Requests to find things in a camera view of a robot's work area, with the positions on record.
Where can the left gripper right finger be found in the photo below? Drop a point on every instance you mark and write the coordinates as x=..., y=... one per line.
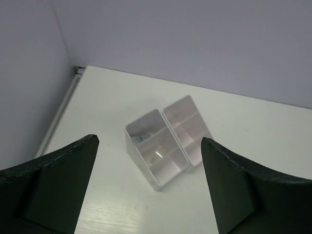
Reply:
x=249, y=198

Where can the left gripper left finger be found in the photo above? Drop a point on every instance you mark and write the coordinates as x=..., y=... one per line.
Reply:
x=45, y=195

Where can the blue pen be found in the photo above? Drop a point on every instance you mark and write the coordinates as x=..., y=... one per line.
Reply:
x=139, y=139

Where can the right white divided container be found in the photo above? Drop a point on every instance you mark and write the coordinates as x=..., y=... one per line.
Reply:
x=188, y=126

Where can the white divided container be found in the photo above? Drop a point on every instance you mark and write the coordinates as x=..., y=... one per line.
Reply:
x=160, y=157
x=188, y=126

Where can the left white divided container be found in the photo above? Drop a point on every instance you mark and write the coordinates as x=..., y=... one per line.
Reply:
x=160, y=157

